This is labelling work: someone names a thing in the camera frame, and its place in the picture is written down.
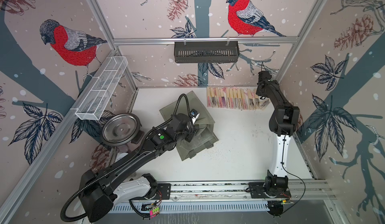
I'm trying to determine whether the green canvas tote bag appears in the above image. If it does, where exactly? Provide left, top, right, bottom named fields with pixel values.
left=176, top=91, right=219, bottom=161

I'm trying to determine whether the twelfth wooden folding fan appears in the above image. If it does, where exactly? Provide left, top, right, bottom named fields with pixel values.
left=259, top=99, right=270, bottom=110

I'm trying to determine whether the eleventh wooden folding fan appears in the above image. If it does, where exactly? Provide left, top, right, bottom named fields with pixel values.
left=253, top=89, right=260, bottom=110

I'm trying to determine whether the pink tassel folding fan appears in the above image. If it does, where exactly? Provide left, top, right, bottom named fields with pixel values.
left=241, top=89, right=249, bottom=110

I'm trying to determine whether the grey pink folding fan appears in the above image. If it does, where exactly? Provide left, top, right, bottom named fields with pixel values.
left=233, top=88, right=239, bottom=109

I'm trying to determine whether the pink striped folding fan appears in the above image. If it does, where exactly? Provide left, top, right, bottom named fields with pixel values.
left=227, top=88, right=234, bottom=109

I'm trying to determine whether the pink wooden folding fan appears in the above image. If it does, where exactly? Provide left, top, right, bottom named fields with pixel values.
left=207, top=87, right=213, bottom=107

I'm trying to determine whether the red blossom white folding fan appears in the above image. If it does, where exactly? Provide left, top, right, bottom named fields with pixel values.
left=223, top=87, right=231, bottom=109

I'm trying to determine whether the black grey wooden folding fan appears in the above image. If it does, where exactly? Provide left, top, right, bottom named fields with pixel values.
left=210, top=87, right=217, bottom=108

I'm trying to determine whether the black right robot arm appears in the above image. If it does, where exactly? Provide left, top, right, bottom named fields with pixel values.
left=256, top=71, right=300, bottom=197

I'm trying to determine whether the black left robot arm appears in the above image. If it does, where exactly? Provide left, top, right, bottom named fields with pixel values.
left=78, top=109, right=200, bottom=223

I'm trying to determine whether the round steel plate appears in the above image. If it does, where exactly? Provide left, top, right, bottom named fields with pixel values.
left=101, top=113, right=141, bottom=147

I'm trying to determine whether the pink small circuit board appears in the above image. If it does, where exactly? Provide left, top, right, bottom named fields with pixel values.
left=149, top=207, right=160, bottom=219

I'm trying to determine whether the black right base connector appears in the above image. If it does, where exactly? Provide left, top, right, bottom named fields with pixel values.
left=267, top=201, right=284, bottom=218

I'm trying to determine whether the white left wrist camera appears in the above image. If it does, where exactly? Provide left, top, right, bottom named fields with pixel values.
left=189, top=109, right=200, bottom=128

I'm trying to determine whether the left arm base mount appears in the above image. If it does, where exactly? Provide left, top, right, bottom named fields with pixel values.
left=139, top=183, right=171, bottom=200

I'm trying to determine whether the black hanging wire basket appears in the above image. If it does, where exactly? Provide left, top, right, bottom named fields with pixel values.
left=174, top=41, right=240, bottom=64

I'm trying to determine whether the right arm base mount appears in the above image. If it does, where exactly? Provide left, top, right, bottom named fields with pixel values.
left=245, top=182, right=291, bottom=199

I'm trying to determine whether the white mesh wall shelf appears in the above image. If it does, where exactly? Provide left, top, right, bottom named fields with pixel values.
left=75, top=56, right=128, bottom=120

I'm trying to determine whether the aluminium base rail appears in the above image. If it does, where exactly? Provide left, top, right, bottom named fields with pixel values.
left=162, top=179, right=336, bottom=202

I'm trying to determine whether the black corrugated cable conduit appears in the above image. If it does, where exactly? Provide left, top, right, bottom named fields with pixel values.
left=60, top=93, right=192, bottom=223

